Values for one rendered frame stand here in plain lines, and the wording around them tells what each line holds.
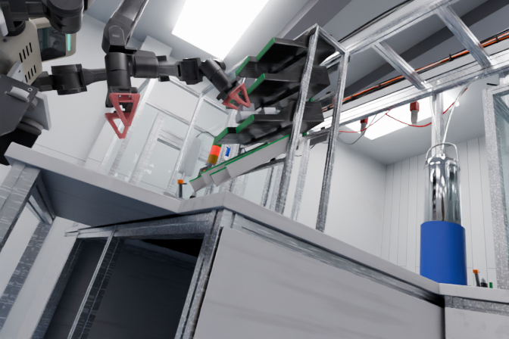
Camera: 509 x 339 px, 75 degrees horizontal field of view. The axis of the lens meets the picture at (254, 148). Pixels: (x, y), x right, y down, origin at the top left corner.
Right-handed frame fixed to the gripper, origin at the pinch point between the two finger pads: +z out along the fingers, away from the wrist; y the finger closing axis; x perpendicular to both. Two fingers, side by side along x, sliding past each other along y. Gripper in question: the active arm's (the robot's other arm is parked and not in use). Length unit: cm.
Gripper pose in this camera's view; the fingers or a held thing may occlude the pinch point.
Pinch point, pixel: (245, 107)
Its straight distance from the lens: 113.0
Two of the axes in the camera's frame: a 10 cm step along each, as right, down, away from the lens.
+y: -4.3, 2.6, 8.7
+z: 6.7, 7.3, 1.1
